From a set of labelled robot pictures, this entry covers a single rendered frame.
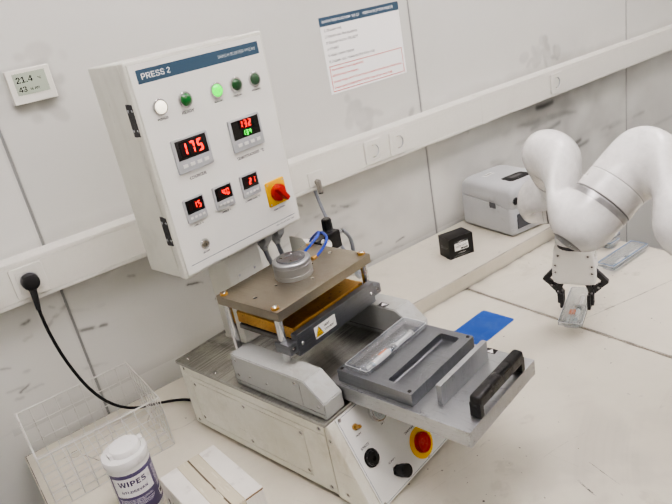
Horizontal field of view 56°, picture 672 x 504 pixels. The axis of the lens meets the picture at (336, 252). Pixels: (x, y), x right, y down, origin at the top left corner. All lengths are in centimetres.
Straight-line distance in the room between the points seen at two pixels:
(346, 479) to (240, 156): 66
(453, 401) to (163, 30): 108
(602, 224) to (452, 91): 122
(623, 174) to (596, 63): 172
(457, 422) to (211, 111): 73
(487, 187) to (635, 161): 108
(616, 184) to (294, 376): 62
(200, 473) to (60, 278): 56
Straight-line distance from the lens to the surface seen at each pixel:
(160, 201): 123
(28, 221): 156
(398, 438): 125
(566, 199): 108
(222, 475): 125
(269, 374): 120
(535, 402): 143
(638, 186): 108
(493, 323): 171
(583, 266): 159
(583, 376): 151
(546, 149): 115
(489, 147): 236
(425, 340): 119
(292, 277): 124
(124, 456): 130
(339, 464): 119
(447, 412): 106
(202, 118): 127
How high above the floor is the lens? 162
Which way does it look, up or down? 22 degrees down
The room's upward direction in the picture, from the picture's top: 11 degrees counter-clockwise
